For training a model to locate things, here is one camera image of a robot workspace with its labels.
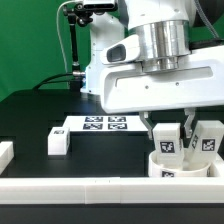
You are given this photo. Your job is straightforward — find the white front fence rail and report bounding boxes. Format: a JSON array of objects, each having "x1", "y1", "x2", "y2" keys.
[{"x1": 0, "y1": 177, "x2": 224, "y2": 204}]

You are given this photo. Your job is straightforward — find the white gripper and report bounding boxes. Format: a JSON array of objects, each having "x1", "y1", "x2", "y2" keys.
[{"x1": 100, "y1": 34, "x2": 224, "y2": 140}]

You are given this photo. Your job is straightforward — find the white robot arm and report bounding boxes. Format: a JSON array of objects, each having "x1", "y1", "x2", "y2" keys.
[{"x1": 83, "y1": 0, "x2": 224, "y2": 134}]

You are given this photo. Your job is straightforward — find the white paper marker sheet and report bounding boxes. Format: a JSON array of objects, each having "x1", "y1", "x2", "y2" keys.
[{"x1": 63, "y1": 115, "x2": 147, "y2": 132}]

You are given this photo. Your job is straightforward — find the white left fence rail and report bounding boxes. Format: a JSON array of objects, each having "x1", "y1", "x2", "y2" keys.
[{"x1": 0, "y1": 141, "x2": 14, "y2": 175}]

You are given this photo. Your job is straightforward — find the white overhead camera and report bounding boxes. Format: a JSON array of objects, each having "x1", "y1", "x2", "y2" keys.
[{"x1": 83, "y1": 0, "x2": 116, "y2": 10}]

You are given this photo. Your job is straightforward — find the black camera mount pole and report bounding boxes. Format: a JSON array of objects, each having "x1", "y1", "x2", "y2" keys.
[{"x1": 63, "y1": 3, "x2": 92, "y2": 91}]

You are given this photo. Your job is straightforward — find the black cable bundle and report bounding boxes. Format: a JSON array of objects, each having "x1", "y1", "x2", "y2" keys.
[{"x1": 32, "y1": 72, "x2": 75, "y2": 90}]

